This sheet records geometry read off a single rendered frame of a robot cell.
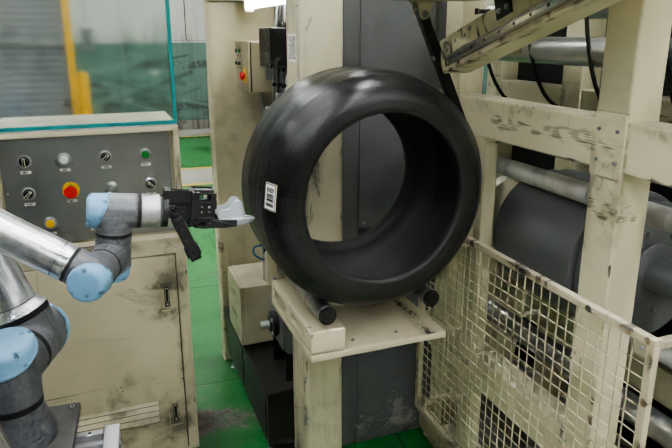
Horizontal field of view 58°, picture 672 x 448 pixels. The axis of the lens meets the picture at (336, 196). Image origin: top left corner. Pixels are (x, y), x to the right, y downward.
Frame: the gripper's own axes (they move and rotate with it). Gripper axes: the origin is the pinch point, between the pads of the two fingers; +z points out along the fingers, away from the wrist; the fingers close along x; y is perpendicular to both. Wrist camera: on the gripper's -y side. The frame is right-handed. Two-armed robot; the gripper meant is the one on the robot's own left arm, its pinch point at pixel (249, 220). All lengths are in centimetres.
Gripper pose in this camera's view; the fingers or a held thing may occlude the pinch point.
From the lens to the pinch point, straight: 144.7
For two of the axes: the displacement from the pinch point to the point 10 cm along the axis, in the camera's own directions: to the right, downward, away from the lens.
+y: 1.1, -9.7, -2.1
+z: 9.3, 0.2, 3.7
